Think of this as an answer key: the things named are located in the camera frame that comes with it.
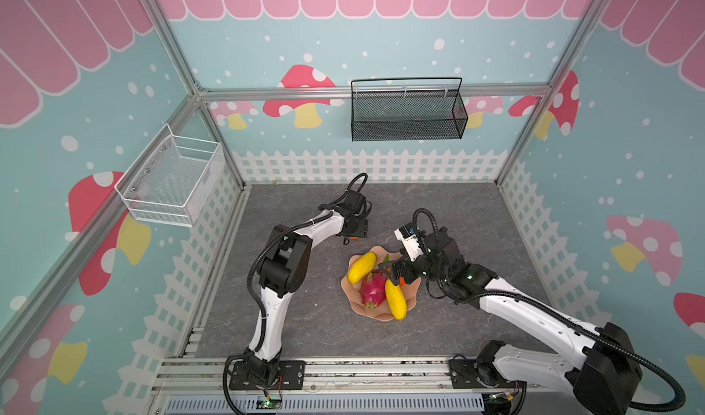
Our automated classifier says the yellow fake fruit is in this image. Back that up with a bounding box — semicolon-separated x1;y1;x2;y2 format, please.
347;252;377;285
385;279;408;321

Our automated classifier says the pink dragon fruit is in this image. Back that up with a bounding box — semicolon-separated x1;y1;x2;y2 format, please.
360;271;387;310

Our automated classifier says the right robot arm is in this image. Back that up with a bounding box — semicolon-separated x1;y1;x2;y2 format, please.
379;235;643;414

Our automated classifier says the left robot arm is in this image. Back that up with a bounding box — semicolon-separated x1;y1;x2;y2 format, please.
243;207;369;385

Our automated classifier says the pink scalloped fruit bowl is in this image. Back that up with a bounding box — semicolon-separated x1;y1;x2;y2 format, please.
341;246;422;321

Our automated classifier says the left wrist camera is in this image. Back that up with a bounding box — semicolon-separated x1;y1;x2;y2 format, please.
343;190;366;214

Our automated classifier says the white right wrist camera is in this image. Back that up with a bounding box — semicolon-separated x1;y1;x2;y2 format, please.
394;222;426;262

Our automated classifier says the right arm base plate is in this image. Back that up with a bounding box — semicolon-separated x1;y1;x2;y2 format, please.
448;357;487;389

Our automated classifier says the black wire mesh basket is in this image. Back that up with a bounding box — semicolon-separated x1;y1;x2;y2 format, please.
350;77;469;142

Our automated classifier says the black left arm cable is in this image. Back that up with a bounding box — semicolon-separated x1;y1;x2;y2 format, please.
221;172;369;415

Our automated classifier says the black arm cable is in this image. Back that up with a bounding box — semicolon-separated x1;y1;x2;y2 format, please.
221;172;369;415
411;207;687;413

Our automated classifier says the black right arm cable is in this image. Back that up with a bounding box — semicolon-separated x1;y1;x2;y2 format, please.
411;207;687;413

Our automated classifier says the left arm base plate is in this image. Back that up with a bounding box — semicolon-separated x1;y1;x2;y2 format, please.
228;357;307;390

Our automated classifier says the white wire mesh basket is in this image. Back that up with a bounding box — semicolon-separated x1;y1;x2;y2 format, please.
115;125;225;227

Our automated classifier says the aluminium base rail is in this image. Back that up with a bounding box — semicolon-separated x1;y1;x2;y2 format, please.
144;356;521;414

